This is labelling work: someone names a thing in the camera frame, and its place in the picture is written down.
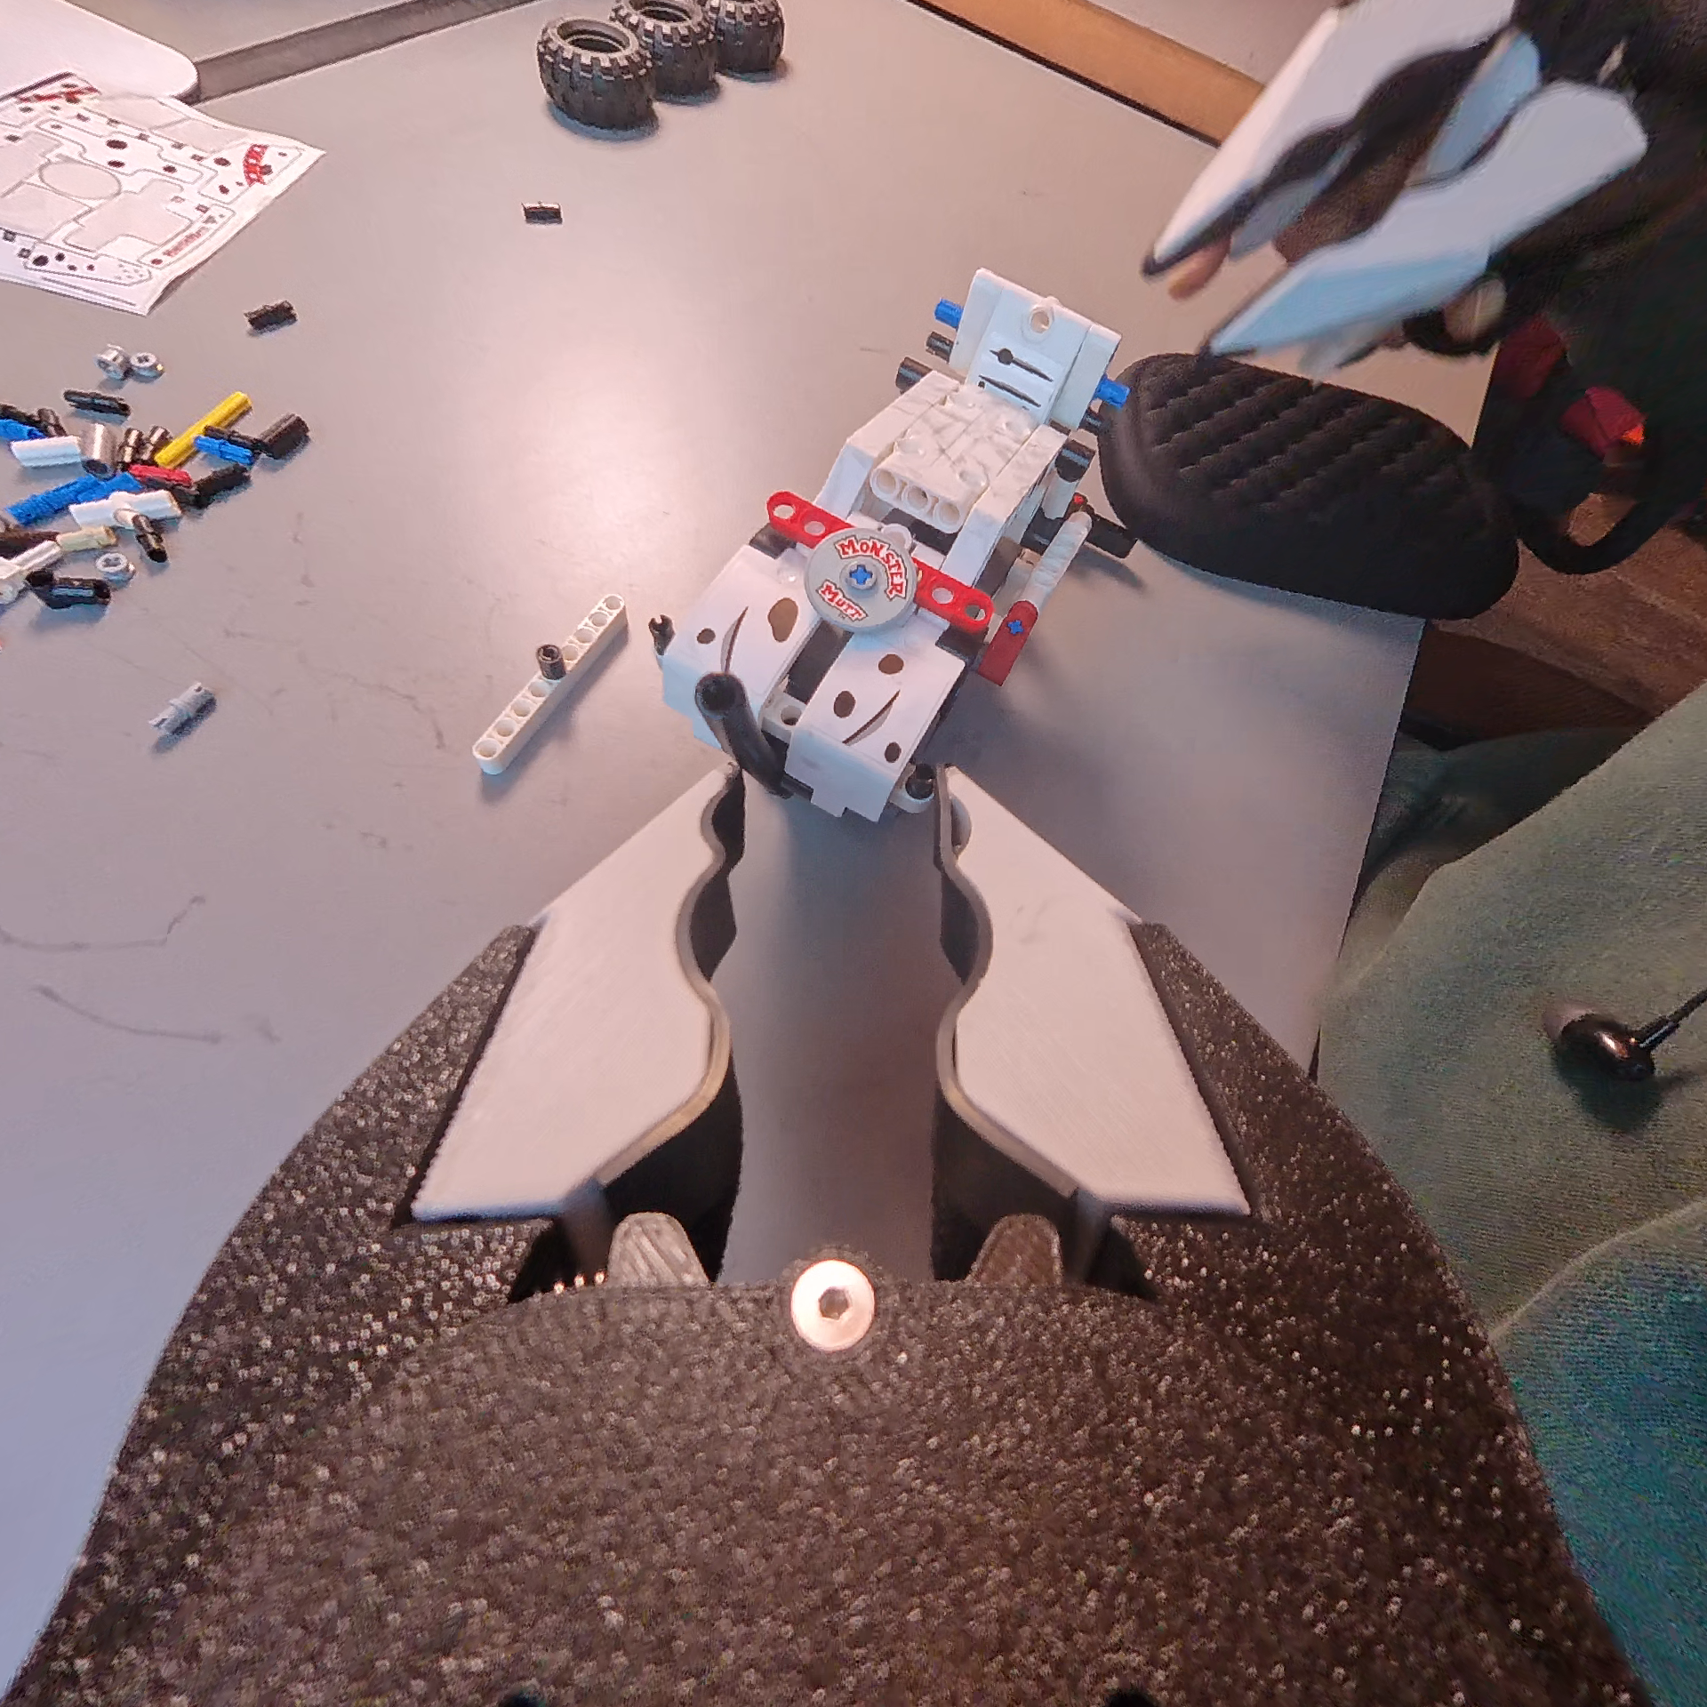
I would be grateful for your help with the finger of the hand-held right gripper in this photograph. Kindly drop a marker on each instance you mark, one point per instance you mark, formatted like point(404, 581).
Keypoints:
point(1467, 228)
point(1348, 108)

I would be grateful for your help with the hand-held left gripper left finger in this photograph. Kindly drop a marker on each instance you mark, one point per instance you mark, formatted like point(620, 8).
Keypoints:
point(573, 1068)

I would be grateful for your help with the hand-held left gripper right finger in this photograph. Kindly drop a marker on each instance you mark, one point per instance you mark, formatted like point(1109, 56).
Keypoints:
point(1094, 1068)

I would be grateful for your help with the white holed beam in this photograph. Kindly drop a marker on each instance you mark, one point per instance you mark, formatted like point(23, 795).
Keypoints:
point(573, 686)

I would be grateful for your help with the brick-built truck model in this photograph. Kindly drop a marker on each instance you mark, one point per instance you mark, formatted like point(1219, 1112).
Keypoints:
point(907, 536)

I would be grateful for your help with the pile of small brick pieces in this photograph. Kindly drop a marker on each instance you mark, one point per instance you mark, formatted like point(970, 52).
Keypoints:
point(119, 480)

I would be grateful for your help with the wooden-edged table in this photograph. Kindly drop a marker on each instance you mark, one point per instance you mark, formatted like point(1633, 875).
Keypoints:
point(1120, 67)

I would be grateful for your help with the black clothing toggle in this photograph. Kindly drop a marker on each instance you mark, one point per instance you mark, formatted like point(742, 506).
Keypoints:
point(1594, 1038)

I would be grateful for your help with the person's torso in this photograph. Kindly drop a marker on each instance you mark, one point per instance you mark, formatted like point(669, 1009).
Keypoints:
point(1574, 1281)

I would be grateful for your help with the sticker sheet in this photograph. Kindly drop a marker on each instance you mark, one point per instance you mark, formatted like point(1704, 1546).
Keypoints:
point(134, 188)

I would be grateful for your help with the white book stand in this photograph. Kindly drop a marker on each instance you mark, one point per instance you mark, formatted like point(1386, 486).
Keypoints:
point(82, 34)

